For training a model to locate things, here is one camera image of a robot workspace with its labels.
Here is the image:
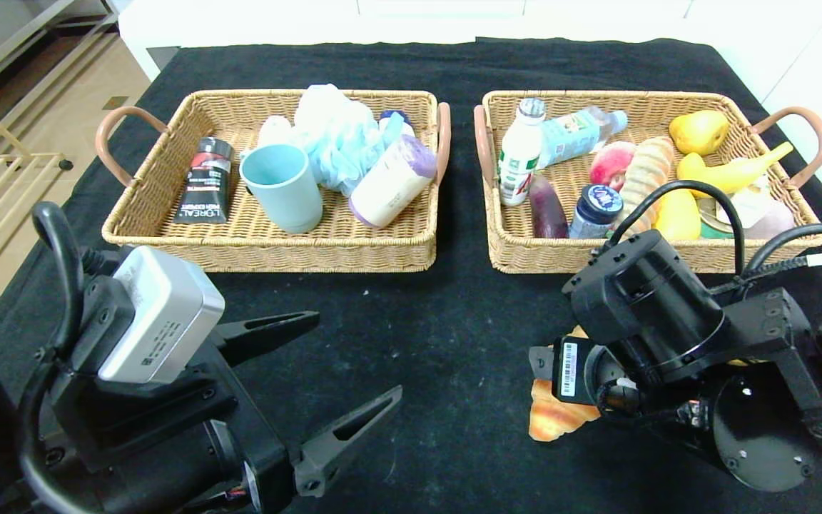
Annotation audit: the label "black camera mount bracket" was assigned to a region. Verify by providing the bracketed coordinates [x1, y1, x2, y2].
[51, 275, 240, 472]

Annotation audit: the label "braided black wrist cable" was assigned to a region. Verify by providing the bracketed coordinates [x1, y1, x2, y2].
[595, 377, 711, 429]

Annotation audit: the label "dark blue lid bottle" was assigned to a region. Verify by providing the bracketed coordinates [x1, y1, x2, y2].
[568, 185, 624, 240]

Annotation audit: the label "wicker basket holding food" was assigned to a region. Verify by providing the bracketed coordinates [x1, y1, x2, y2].
[473, 90, 822, 276]

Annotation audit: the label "light blue bath pouf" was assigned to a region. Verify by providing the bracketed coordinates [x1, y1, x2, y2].
[291, 84, 406, 197]

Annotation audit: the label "striped spiral bread roll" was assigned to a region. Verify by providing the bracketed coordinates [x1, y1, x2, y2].
[618, 136, 676, 236]

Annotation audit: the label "white chewing gum pouch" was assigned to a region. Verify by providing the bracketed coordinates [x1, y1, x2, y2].
[714, 175, 768, 229]

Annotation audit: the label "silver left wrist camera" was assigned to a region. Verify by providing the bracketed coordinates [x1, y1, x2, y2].
[97, 245, 226, 386]

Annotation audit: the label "black sleeved arm cable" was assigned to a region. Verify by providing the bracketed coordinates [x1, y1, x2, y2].
[711, 223, 822, 297]

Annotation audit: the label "small white round-top bottle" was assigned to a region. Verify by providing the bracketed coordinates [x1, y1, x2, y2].
[258, 116, 298, 147]

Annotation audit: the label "white cupboard doors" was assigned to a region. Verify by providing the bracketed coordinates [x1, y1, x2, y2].
[682, 0, 822, 240]

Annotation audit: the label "black table cloth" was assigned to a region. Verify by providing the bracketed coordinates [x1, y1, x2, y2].
[0, 37, 822, 514]

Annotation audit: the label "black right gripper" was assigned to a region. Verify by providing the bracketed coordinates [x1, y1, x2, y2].
[528, 336, 629, 406]

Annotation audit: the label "toy croissant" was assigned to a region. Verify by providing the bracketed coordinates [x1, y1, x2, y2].
[529, 325, 601, 443]

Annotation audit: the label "teal plastic mug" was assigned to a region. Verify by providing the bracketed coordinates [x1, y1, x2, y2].
[240, 143, 325, 235]

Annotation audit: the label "black L'Oreal tube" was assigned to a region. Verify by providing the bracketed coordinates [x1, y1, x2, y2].
[175, 137, 236, 225]

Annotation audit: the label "beige wooden rolling rack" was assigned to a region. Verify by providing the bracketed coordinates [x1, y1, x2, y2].
[0, 82, 75, 301]

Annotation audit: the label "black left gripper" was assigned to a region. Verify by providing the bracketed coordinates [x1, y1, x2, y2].
[105, 309, 403, 514]

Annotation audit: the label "pink toy peach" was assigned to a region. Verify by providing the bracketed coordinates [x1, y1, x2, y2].
[589, 141, 638, 191]

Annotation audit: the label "yellow toy mango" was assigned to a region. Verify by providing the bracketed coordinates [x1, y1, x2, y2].
[654, 188, 702, 242]

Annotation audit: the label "yellow toy pear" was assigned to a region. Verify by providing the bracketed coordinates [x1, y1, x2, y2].
[669, 111, 730, 156]

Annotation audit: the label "green tin can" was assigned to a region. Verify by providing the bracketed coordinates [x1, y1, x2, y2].
[700, 200, 736, 240]

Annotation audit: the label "thick black camera cable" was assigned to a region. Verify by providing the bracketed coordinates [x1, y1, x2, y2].
[600, 180, 747, 279]
[15, 201, 87, 514]

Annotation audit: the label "yellow toy banana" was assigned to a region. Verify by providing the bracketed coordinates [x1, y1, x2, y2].
[676, 141, 795, 198]

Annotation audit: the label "white bottle purple cap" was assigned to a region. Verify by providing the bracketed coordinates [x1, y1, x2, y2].
[348, 134, 439, 229]

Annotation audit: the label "white bottle blue cap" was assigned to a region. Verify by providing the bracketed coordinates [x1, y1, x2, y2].
[380, 109, 416, 143]

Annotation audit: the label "white milk drink bottle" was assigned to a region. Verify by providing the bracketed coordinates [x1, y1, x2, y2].
[498, 99, 549, 208]

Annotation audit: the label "beige oval toy potato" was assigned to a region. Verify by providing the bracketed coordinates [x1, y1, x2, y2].
[746, 200, 796, 240]

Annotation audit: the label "clear water bottle blue cap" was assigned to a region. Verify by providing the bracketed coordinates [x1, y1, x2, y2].
[539, 107, 629, 170]

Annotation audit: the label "purple toy eggplant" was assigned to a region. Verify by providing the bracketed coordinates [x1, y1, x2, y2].
[529, 175, 570, 240]

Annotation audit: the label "wicker basket holding toiletries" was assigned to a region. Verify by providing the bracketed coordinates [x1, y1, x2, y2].
[95, 89, 452, 274]

